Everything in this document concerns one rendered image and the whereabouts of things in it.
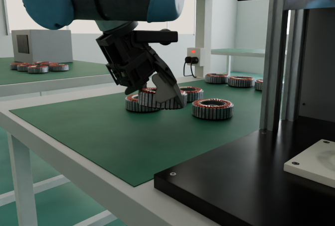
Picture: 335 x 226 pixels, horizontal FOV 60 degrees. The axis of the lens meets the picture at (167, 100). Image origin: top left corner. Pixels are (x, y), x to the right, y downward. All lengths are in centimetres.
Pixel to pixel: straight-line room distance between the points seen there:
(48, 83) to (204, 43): 80
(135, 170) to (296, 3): 42
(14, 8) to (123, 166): 437
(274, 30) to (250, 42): 738
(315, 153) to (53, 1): 45
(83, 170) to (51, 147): 14
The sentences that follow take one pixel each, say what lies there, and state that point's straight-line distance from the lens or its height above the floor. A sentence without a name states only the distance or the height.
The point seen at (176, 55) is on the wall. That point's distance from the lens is 651.
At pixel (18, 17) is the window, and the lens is 479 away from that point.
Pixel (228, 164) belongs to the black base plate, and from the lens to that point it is 47.
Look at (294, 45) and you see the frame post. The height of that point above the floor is 94.
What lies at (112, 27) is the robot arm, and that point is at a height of 98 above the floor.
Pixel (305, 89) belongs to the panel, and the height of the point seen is 84.
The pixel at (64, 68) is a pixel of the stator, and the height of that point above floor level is 77.
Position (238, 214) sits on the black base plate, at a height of 77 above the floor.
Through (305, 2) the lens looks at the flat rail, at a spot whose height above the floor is 102.
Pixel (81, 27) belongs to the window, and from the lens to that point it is 515.
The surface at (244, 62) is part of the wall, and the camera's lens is 811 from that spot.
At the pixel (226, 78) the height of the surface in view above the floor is 78.
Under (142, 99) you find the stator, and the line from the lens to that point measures 63.
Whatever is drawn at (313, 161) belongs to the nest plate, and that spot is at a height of 78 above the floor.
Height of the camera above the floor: 96
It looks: 13 degrees down
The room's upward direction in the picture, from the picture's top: straight up
